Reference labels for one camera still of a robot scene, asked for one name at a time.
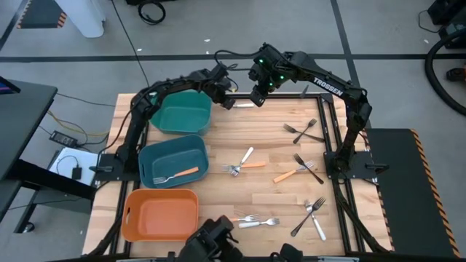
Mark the black power unit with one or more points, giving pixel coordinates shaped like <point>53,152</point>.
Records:
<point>453,36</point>

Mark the large black hazard-striped mat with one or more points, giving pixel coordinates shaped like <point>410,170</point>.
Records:
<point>400,200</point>

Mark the grey side table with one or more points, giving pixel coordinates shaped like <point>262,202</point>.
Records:
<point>22,127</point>

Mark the black fork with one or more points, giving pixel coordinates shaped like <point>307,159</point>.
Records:
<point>315,175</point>
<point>309,135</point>
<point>296,139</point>
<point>300,226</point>

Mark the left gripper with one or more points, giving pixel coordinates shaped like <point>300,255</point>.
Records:
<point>219,82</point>

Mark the black table frame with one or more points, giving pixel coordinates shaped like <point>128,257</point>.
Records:
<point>284,96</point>

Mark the black equipment box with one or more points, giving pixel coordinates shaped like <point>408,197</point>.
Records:
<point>448,11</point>

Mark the orange plastic bin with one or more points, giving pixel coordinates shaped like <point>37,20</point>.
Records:
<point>160,214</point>

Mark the orange and black tool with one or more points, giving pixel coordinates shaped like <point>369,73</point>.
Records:
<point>457,74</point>

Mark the dark blue plastic bin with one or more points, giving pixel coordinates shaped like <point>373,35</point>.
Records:
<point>171,153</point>

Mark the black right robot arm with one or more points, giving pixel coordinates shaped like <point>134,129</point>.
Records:
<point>327,85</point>

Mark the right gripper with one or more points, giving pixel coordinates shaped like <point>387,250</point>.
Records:
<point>267,72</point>

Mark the small black adapter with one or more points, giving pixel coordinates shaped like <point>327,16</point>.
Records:
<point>76,173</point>

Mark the light green plastic bin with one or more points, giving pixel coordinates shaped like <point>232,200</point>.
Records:
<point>182,113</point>

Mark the small black hazard-striped mat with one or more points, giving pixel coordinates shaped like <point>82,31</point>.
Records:
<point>40,12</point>

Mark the black monitor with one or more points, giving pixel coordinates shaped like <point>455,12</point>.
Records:
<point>7,87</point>

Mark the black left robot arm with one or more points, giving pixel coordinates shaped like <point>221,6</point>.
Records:
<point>136,123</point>

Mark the black power adapter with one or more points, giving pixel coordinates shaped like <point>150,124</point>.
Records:
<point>63,139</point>

